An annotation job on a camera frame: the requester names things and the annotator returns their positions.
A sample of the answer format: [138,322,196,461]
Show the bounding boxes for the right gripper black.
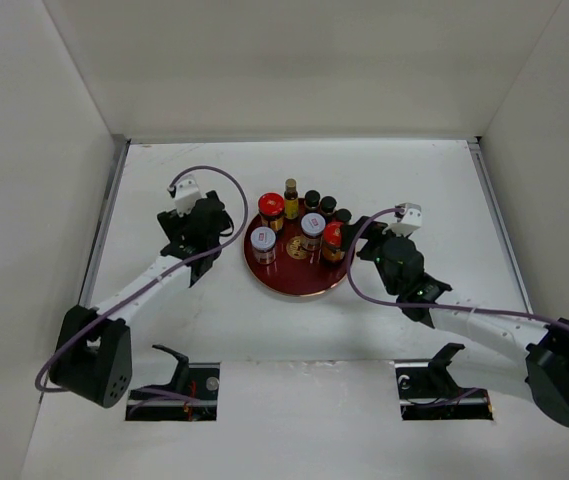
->
[340,216,411,295]

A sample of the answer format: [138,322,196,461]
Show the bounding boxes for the white-lid jar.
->
[300,212,326,252]
[250,226,277,265]

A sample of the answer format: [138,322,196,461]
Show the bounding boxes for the red-lid sauce jar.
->
[321,221,345,264]
[258,192,285,235]

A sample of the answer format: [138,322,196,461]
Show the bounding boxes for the black-cap spice bottle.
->
[333,208,352,225]
[304,190,321,213]
[319,196,337,218]

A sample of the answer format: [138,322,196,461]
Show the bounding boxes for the small yellow-label brown bottle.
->
[283,178,299,221]

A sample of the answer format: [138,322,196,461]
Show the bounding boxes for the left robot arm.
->
[45,191,234,408]

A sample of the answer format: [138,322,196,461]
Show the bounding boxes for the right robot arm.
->
[344,216,569,428]

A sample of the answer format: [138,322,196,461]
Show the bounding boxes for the round red lacquer tray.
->
[243,199,347,297]

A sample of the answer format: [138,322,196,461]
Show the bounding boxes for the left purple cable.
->
[33,166,250,394]

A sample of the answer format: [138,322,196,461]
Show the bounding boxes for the purple cable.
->
[344,204,569,349]
[33,166,250,394]

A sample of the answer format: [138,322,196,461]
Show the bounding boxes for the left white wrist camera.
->
[167,174,203,217]

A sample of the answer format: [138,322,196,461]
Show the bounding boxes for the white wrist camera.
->
[386,203,423,238]
[167,174,203,217]

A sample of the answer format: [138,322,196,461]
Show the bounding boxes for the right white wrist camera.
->
[386,203,423,238]

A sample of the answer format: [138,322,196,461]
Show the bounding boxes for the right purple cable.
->
[344,204,569,349]

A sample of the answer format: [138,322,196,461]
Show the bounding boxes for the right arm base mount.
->
[394,343,493,421]

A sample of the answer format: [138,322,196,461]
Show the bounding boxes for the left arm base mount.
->
[125,344,221,422]

